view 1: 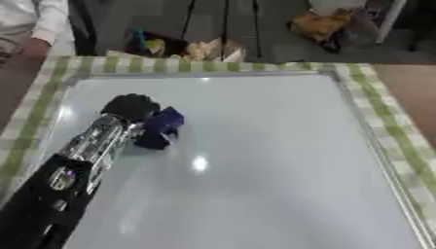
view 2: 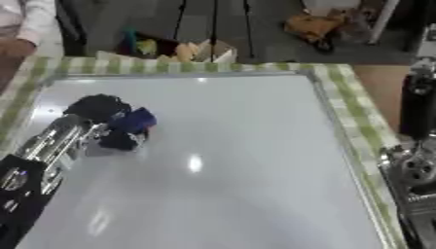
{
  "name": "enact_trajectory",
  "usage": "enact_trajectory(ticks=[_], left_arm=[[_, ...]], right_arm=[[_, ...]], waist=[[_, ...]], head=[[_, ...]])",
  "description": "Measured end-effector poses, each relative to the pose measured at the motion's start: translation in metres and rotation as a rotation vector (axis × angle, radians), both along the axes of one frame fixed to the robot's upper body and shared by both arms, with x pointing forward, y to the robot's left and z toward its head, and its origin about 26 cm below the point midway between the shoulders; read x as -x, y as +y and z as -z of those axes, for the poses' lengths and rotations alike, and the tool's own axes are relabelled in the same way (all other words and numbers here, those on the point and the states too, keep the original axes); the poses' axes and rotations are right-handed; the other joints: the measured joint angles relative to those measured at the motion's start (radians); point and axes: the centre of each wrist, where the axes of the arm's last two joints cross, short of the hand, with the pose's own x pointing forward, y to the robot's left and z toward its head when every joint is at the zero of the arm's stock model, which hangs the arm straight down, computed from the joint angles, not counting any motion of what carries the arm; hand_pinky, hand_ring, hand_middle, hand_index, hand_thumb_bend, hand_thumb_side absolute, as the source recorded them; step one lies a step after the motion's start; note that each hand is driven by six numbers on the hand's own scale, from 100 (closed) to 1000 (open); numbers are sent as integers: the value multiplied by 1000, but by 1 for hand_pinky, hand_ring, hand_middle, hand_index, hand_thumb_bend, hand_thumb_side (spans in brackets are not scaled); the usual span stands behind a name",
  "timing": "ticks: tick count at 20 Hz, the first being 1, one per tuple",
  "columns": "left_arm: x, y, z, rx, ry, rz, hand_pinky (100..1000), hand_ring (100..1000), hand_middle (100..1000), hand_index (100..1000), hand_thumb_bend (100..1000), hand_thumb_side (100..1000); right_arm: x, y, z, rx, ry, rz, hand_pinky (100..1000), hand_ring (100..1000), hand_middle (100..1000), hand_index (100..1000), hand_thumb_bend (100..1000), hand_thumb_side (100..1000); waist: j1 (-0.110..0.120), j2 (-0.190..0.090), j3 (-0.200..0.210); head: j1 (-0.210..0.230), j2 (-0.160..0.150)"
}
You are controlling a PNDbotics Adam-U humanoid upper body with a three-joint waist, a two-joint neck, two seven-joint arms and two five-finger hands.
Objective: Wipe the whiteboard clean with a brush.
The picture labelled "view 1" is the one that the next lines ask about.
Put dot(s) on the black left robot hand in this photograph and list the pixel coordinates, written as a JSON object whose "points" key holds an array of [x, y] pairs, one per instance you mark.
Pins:
{"points": [[131, 106]]}

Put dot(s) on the person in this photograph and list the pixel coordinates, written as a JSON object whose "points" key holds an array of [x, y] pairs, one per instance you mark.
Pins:
{"points": [[31, 22]]}

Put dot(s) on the tan cardboard box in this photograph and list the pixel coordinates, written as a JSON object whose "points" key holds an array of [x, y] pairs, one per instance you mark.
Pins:
{"points": [[213, 51]]}

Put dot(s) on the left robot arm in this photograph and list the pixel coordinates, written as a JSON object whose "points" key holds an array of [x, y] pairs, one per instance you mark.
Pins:
{"points": [[68, 175]]}

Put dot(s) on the black tripod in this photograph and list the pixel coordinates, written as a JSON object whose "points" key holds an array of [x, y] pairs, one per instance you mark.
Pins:
{"points": [[225, 26]]}

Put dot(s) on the blue whiteboard eraser brush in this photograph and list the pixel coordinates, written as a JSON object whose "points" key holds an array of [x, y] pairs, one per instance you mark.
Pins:
{"points": [[160, 128]]}

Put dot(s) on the person's hand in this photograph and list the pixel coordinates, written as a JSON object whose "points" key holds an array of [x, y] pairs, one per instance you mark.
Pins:
{"points": [[33, 48]]}

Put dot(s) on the dark bag with colourful items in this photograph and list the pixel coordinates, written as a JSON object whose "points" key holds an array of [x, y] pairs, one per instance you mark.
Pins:
{"points": [[152, 44]]}

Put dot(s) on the white furniture leg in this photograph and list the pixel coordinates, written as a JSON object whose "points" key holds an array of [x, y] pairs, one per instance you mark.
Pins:
{"points": [[390, 20]]}

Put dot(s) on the whiteboard with silver frame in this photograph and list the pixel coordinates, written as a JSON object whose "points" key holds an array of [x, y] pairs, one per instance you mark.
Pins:
{"points": [[238, 168]]}

